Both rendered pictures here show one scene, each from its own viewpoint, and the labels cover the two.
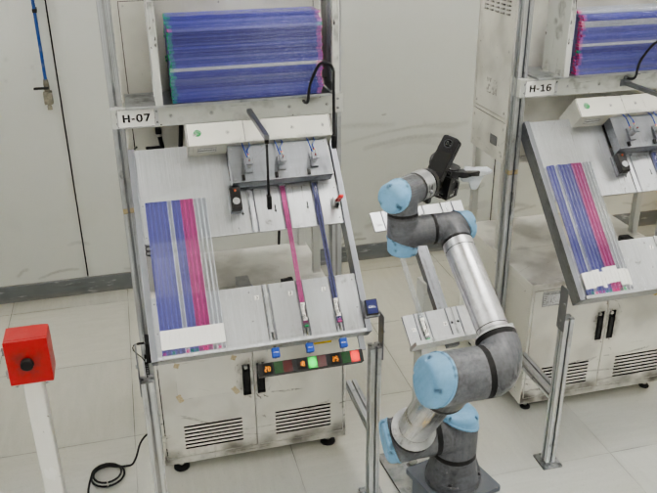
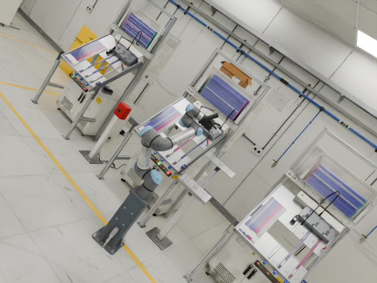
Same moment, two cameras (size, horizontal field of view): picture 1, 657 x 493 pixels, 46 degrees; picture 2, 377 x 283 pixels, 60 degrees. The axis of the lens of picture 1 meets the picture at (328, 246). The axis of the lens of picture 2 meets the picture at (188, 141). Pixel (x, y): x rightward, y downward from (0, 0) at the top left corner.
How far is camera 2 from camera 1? 1.90 m
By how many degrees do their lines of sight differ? 36
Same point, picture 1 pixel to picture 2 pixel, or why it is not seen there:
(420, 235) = (186, 121)
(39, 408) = (112, 123)
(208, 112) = (205, 103)
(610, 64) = (319, 188)
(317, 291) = (179, 153)
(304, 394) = (159, 190)
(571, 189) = (270, 207)
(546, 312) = (235, 243)
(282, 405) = not seen: hidden behind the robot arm
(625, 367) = not seen: outside the picture
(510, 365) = (159, 141)
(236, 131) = (205, 110)
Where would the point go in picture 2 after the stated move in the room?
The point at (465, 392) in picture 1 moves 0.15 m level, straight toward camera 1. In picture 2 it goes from (146, 135) to (129, 128)
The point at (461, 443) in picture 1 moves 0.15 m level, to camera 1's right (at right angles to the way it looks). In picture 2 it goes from (148, 179) to (157, 192)
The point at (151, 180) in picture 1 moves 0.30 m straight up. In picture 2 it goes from (179, 104) to (194, 83)
